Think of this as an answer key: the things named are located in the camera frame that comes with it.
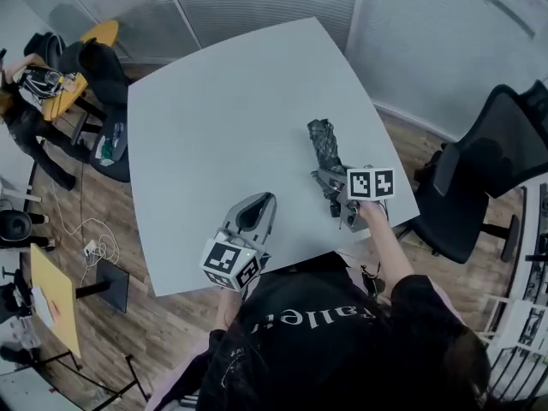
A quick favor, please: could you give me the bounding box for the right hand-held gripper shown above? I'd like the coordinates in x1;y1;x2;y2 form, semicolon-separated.
310;165;396;234

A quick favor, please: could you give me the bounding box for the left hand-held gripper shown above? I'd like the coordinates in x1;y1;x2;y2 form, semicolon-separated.
199;191;278;293

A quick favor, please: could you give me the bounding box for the plaid umbrella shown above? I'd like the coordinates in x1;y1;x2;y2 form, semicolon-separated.
307;117;350;219

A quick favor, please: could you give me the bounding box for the person's right forearm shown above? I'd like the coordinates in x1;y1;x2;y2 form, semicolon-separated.
357;199;417;291

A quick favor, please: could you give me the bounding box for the person's left forearm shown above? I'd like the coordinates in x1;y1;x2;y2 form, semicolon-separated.
215;288;241;331

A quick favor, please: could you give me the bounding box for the light grey table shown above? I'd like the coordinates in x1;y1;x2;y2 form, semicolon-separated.
127;16;421;298

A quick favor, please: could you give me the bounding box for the person's black printed shirt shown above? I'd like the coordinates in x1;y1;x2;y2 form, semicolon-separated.
147;253;491;411

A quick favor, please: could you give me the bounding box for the black mesh office chair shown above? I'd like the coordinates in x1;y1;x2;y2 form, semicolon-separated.
397;79;548;265

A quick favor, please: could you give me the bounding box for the green white packet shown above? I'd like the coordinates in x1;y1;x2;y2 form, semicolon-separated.
95;137;117;163

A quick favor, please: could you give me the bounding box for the black padded office chair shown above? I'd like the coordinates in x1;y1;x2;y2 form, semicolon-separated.
57;40;132;184

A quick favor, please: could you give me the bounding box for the large yellow table top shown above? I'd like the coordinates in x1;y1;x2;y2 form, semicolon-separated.
29;242;83;360

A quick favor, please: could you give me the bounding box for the white metal shelf rack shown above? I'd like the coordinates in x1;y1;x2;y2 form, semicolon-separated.
483;177;548;403

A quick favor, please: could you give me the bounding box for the small yellow side table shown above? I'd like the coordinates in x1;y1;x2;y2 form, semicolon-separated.
41;20;121;122

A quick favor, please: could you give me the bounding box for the white paper sheet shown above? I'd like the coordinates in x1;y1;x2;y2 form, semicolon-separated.
31;285;59;330

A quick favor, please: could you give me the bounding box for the black headset rig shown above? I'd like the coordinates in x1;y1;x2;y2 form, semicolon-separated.
18;67;64;98

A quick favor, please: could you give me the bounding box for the white cable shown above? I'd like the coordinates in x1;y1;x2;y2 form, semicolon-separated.
50;177;122;274

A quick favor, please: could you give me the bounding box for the black table pedestal base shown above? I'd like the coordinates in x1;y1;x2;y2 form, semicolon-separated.
75;258;131;314

